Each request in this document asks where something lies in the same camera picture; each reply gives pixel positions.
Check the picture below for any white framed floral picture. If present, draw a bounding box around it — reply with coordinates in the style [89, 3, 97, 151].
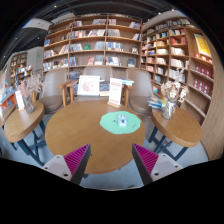
[77, 74, 101, 97]

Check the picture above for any stack of books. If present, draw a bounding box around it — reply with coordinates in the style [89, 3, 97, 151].
[147, 96, 168, 111]

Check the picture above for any distant wooden bookshelf unit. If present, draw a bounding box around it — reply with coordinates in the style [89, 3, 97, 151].
[9, 50, 34, 84]

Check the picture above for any glass vase with pink flowers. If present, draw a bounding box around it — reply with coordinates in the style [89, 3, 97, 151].
[17, 73, 46, 115]

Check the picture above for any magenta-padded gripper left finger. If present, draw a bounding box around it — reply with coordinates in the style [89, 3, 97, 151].
[41, 143, 92, 186]

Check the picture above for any curved wooden bookshelf unit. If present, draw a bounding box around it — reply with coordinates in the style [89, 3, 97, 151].
[139, 16, 224, 161]

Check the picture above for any small white table sign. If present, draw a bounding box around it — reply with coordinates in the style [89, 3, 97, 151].
[14, 89, 26, 112]

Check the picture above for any white ceiling light panel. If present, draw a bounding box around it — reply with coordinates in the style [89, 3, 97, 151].
[22, 17, 54, 32]

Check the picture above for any white and red standing sign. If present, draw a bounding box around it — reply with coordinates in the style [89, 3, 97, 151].
[107, 77, 124, 109]

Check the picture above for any brown armchair with wooden arms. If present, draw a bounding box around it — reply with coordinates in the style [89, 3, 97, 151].
[36, 68, 76, 114]
[68, 65, 129, 103]
[123, 68, 158, 116]

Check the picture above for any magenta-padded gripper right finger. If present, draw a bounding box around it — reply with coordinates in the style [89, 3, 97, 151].
[131, 143, 184, 186]

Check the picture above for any green wavy-edged mouse pad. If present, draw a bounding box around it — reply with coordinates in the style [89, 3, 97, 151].
[99, 110, 142, 136]

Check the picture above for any wide wooden bookshelf unit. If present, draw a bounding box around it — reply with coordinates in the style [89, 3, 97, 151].
[42, 13, 144, 73]

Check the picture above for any glass vase with white flowers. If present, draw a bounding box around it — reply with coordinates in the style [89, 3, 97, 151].
[160, 68, 190, 120]

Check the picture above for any transparent computer mouse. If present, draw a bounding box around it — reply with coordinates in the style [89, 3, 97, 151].
[116, 114, 129, 128]

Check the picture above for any round wooden side table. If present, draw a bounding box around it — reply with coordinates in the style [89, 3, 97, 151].
[3, 100, 48, 166]
[147, 105, 204, 163]

